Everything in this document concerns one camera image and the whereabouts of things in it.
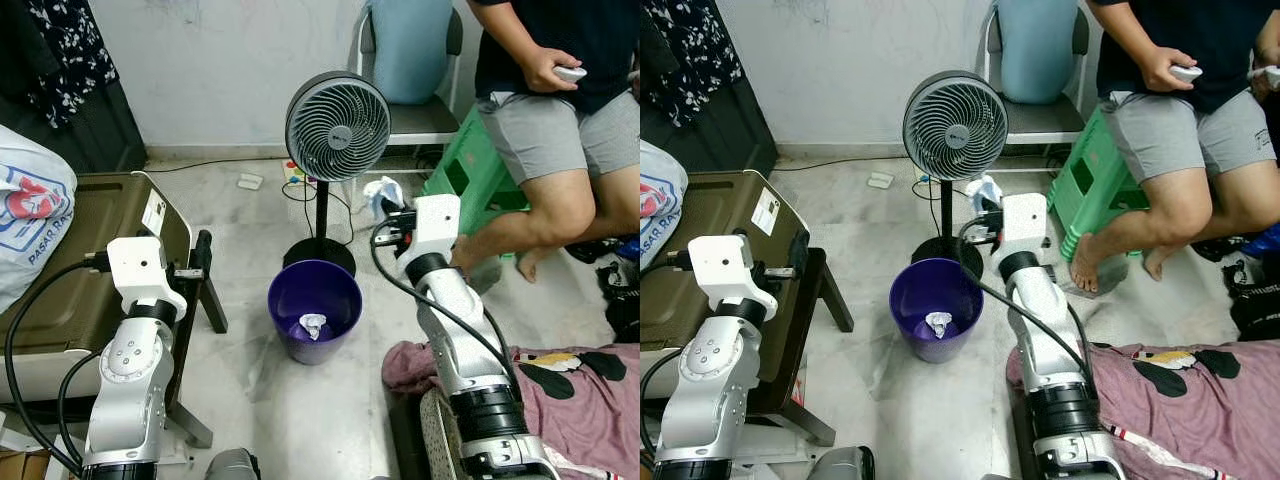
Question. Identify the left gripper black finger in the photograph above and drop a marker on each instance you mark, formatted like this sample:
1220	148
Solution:
205	255
798	255

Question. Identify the white blue wrapper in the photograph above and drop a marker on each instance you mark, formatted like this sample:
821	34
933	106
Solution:
985	190
385	192

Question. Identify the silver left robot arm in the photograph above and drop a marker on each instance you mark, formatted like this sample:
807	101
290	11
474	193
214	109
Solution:
715	400
130	400

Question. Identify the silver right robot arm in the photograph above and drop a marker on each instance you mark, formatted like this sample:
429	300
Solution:
460	330
1045	330

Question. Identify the small white floor item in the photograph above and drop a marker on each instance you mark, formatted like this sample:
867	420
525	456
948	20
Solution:
250	181
880	180

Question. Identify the brown folding table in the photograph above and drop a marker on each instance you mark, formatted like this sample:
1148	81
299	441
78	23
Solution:
720	205
80	270

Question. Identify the green plastic stool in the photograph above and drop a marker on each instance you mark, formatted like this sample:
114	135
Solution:
470	170
1090	180

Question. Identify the purple waste bin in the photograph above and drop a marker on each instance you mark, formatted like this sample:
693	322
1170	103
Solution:
290	300
910	300

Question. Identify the crumpled white paper trash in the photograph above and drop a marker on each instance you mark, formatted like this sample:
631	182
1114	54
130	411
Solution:
939	324
314	326

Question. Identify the grey black standing fan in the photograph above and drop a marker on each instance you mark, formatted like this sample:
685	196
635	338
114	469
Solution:
955	125
338	125

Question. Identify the grey metal chair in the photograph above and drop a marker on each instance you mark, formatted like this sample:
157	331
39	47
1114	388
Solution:
1040	120
425	120

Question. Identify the printed white plastic bag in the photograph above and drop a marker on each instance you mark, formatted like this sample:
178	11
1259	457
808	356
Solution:
660	200
30	210

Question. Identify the blue bag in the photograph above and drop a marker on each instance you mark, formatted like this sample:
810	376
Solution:
628	248
1262	242

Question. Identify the black bag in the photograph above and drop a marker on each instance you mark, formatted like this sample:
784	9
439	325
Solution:
1255	300
620	300

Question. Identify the light blue chair cushion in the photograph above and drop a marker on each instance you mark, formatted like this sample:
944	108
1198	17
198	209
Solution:
1035	50
410	50

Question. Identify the grey robot left leg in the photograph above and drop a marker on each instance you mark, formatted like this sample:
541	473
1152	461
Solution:
840	465
232	465

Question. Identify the white handheld controller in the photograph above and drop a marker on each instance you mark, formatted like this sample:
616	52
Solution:
570	73
1187	73

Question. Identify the black floral garment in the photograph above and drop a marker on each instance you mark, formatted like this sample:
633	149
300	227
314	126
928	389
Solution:
690	50
70	50

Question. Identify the pink cartoon print blanket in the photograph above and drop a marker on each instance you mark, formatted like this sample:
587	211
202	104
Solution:
580	410
1200	420

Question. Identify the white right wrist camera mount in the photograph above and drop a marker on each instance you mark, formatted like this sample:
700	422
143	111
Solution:
440	225
1025	225

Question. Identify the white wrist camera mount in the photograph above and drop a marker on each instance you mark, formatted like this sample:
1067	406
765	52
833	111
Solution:
725	270
1025	225
440	225
140	270

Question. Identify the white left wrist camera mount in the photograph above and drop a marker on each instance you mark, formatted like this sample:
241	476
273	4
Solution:
725	270
140	270

